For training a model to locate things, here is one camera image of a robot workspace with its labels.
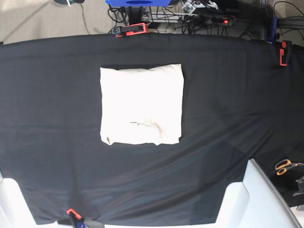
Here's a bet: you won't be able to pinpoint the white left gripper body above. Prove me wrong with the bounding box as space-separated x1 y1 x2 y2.
182 0 219 13

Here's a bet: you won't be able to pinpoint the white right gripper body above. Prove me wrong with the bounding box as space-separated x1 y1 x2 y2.
66 0 85 7

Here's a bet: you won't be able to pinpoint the white T-shirt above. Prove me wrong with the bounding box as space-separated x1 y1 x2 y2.
100 64 184 145

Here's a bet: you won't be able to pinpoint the white power strip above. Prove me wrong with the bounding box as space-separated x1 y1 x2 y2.
142 12 197 23

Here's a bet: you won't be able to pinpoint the blue box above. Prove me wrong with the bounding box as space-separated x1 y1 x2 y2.
105 0 171 7

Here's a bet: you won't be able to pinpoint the orange black clamp top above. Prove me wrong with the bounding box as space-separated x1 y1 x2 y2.
110 23 148 38

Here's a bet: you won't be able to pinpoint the orange black clamp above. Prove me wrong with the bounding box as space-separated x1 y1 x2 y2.
110 23 148 38
279 40 293 67

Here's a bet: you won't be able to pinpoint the blue clamp at right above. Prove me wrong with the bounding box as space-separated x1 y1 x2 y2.
266 16 280 44

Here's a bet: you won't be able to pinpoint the orange black clamp right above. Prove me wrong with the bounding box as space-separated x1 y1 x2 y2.
279 40 293 67

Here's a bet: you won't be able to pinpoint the black table cloth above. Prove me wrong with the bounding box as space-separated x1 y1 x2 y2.
0 33 304 226

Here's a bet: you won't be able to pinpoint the black device at right edge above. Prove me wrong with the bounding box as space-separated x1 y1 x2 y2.
293 176 304 197

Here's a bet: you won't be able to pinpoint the orange clamp bottom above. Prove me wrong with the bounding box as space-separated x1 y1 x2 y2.
66 208 82 219

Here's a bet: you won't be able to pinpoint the orange handled scissors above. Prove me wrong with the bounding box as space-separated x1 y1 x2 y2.
275 159 304 176

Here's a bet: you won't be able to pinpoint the white right table frame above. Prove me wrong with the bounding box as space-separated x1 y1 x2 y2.
215 159 301 228

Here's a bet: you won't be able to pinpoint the white table frame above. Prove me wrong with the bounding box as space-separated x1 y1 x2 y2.
0 171 57 228
215 159 301 228

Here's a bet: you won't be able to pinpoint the white left table frame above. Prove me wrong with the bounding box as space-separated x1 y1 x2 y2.
0 171 57 228

